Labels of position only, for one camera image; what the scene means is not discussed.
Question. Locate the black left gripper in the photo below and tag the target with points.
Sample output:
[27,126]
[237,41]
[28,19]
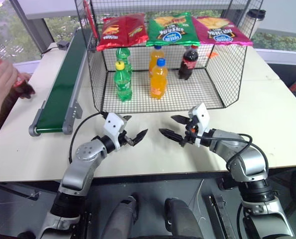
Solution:
[124,140]

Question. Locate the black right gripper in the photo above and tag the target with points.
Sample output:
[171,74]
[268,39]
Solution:
[191,138]

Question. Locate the cola bottle red label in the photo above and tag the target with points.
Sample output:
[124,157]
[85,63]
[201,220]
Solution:
[26,88]

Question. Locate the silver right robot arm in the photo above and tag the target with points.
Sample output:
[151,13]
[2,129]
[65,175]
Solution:
[247,161]

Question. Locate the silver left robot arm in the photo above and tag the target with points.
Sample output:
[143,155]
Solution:
[74,174]

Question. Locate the orange object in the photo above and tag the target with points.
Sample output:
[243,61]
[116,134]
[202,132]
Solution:
[212,55]

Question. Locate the green conveyor belt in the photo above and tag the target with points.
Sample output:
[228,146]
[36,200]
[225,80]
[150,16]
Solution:
[59,84]

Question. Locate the red metal bar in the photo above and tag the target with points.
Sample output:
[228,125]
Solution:
[92,22]

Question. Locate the person's bare hand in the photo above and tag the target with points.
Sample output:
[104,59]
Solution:
[1,79]

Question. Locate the green soda bottle yellow cap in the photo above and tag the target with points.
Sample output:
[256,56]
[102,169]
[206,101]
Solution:
[122,84]

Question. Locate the orange soda bottle blue cap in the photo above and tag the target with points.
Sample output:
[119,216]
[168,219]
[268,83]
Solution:
[154,59]
[158,82]

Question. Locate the cola bottle red cap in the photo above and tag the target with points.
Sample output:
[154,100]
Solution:
[187,64]

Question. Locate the red chips bag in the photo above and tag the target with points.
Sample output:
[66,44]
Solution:
[123,31]

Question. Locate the green chips bag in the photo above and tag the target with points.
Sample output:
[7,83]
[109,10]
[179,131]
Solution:
[171,30]

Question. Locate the pink chips bag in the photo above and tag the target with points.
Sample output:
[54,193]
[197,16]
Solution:
[220,31]

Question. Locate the black power adapter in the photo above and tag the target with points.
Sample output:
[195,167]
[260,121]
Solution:
[63,44]

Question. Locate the white tumbler black lid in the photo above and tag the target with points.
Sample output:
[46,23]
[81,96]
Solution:
[252,22]

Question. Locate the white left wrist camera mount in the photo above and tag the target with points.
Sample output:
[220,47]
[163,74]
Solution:
[113,124]

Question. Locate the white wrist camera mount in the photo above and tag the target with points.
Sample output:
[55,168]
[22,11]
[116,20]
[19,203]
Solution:
[113,124]
[202,117]

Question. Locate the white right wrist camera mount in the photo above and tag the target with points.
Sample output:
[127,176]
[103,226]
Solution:
[202,117]

